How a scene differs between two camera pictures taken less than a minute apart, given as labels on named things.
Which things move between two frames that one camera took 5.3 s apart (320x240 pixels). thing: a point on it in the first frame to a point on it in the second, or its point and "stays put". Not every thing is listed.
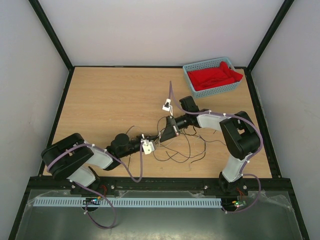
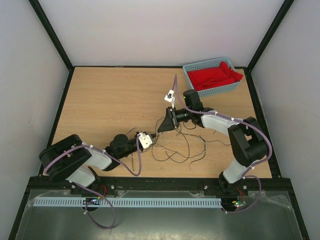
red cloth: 203,78 stays put
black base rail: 36,183 stays put
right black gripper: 170,131 to 170,121
